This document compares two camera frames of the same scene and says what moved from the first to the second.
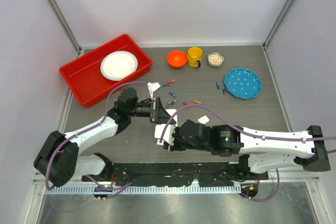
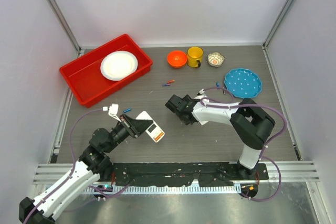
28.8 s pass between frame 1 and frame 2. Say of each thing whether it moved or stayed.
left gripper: moved
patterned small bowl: stayed
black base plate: stayed
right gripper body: moved
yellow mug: stayed
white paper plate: stayed
